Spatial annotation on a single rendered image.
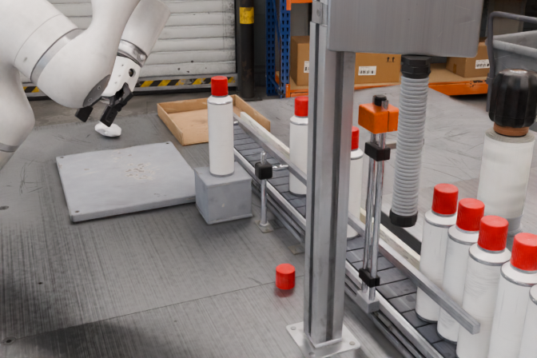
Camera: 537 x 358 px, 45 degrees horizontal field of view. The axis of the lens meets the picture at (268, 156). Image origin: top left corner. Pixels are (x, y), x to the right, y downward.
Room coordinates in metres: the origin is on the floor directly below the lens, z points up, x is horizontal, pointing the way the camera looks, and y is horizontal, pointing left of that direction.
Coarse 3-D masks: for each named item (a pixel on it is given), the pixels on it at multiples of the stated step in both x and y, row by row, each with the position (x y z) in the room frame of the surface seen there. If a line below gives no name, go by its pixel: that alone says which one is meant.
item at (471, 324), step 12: (240, 120) 1.47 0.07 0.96; (252, 132) 1.38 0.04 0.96; (264, 144) 1.31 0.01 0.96; (276, 156) 1.24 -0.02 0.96; (288, 168) 1.19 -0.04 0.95; (300, 180) 1.13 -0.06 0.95; (348, 216) 0.96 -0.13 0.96; (360, 228) 0.92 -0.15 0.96; (384, 252) 0.85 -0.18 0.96; (396, 252) 0.84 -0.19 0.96; (396, 264) 0.82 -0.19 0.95; (408, 264) 0.81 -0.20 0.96; (408, 276) 0.79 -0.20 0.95; (420, 276) 0.77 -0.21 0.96; (420, 288) 0.76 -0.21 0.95; (432, 288) 0.74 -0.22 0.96; (444, 300) 0.71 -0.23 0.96; (456, 312) 0.69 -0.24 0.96; (468, 324) 0.67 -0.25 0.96
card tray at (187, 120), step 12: (168, 108) 1.93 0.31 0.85; (180, 108) 1.94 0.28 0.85; (192, 108) 1.96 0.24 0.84; (204, 108) 1.97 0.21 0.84; (240, 108) 1.97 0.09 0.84; (252, 108) 1.87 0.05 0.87; (168, 120) 1.79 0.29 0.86; (180, 120) 1.86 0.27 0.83; (192, 120) 1.86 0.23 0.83; (204, 120) 1.86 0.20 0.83; (264, 120) 1.78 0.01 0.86; (180, 132) 1.66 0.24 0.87; (192, 132) 1.75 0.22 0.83; (204, 132) 1.75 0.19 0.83; (192, 144) 1.65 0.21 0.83
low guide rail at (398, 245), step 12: (252, 120) 1.61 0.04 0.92; (264, 132) 1.52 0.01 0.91; (276, 144) 1.44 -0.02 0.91; (288, 156) 1.37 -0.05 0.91; (360, 216) 1.07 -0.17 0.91; (372, 228) 1.02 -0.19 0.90; (384, 228) 1.00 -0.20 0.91; (384, 240) 0.99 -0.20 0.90; (396, 240) 0.96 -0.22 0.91; (408, 252) 0.92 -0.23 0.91
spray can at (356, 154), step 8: (352, 128) 1.05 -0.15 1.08; (352, 136) 1.03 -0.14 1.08; (352, 144) 1.03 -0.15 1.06; (352, 152) 1.03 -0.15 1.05; (360, 152) 1.04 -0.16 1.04; (352, 160) 1.02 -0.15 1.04; (360, 160) 1.03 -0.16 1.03; (352, 168) 1.02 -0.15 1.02; (360, 168) 1.03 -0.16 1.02; (352, 176) 1.03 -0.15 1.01; (360, 176) 1.04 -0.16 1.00; (352, 184) 1.03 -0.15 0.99; (360, 184) 1.04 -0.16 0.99; (352, 192) 1.03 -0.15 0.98; (360, 192) 1.04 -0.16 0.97; (352, 200) 1.03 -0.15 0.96; (360, 200) 1.05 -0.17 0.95; (352, 208) 1.03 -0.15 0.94; (352, 232) 1.03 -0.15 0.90
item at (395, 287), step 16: (240, 128) 1.65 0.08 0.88; (240, 144) 1.52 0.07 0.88; (256, 144) 1.52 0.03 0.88; (256, 160) 1.42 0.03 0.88; (272, 160) 1.42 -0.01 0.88; (272, 176) 1.32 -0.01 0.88; (288, 176) 1.32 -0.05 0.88; (288, 192) 1.23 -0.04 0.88; (304, 208) 1.16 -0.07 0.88; (352, 240) 1.02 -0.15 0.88; (352, 256) 0.97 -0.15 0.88; (384, 272) 0.91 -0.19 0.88; (400, 272) 0.91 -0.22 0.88; (384, 288) 0.87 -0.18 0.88; (400, 288) 0.87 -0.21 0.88; (416, 288) 0.87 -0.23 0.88; (400, 304) 0.82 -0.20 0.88; (416, 320) 0.78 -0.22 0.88; (432, 336) 0.75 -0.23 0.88; (448, 352) 0.71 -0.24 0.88
